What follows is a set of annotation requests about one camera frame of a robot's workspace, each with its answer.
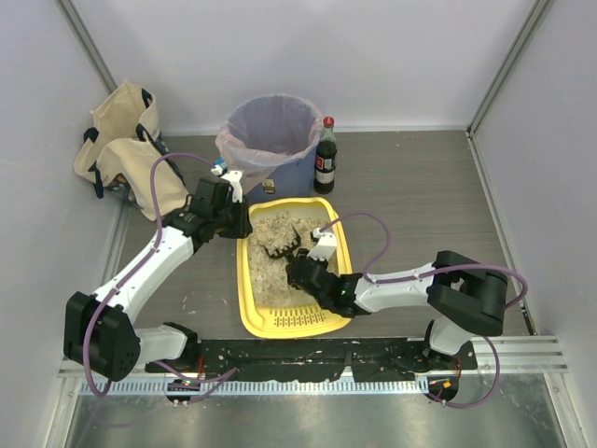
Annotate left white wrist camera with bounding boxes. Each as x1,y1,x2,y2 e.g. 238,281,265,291
220,170,243,203

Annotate yellow litter box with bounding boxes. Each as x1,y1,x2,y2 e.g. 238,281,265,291
236,197,351,339

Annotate pink bin liner bag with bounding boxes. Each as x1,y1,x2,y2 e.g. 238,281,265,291
214,94,325,193

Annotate cat litter pellets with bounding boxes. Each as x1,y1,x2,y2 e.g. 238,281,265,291
248,210,328,308

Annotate beige canvas tote bag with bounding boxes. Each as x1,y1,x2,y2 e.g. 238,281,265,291
74,81,169,221

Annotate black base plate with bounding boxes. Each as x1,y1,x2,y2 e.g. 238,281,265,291
165,338,478,383

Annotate slotted cable duct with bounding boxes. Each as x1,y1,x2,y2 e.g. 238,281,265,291
78,378,429,395

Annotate dark soda bottle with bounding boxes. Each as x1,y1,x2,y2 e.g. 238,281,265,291
313,116,338,194

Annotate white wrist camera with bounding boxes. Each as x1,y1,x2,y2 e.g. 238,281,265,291
307,228,338,262
220,170,243,203

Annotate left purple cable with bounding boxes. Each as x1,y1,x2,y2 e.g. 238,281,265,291
82,151,225,399

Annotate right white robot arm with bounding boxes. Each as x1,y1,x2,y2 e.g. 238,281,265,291
285,249,507,372

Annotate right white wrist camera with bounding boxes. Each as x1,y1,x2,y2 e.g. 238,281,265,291
307,228,338,262

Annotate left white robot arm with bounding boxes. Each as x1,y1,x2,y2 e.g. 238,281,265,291
63,171,252,382

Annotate black litter scoop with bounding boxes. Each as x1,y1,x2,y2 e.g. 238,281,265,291
263,226,301,261

